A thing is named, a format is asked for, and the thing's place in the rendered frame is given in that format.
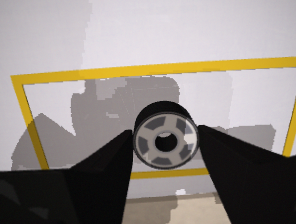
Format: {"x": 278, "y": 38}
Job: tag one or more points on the black wheel with grey hub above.
{"x": 173, "y": 151}

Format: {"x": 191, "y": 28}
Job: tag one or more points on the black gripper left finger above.
{"x": 92, "y": 191}

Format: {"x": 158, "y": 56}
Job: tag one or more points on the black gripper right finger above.
{"x": 255, "y": 185}

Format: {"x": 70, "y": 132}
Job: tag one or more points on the yellow rectangular outline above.
{"x": 19, "y": 80}

